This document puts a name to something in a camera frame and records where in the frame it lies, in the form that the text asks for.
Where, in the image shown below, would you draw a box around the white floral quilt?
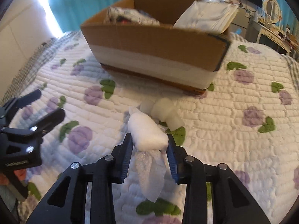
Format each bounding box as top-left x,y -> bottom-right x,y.
11,37 -> 298,223

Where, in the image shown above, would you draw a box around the white tissue wad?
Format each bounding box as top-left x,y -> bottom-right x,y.
127,107 -> 168,202

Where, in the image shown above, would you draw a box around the brown cardboard box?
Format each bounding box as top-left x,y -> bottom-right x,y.
81,0 -> 231,95

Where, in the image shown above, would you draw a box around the white oval vanity mirror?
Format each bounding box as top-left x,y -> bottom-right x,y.
263,0 -> 282,24

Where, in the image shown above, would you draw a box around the white foam pieces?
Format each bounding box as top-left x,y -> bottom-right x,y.
139,98 -> 184,131

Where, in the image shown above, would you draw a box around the floral tissue paper pack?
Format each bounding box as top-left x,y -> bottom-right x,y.
105,7 -> 160,25

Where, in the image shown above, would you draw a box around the white vanity table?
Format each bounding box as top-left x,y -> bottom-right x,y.
245,20 -> 298,56

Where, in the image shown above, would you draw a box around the white face mask stack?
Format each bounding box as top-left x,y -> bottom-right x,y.
174,1 -> 239,35

